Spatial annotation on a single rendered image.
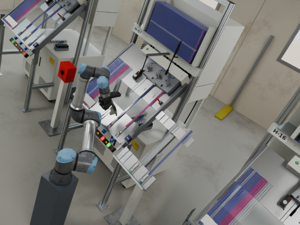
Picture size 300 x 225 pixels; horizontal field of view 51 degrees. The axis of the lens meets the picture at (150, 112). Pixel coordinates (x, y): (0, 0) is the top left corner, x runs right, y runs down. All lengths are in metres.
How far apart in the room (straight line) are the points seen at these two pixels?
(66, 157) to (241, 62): 3.82
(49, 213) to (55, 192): 0.22
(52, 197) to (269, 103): 3.95
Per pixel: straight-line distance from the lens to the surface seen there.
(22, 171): 3.03
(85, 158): 2.13
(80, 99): 2.31
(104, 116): 2.57
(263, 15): 5.19
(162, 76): 2.54
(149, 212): 3.04
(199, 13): 2.61
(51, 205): 2.34
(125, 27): 6.25
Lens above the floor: 2.21
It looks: 31 degrees down
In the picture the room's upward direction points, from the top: 23 degrees clockwise
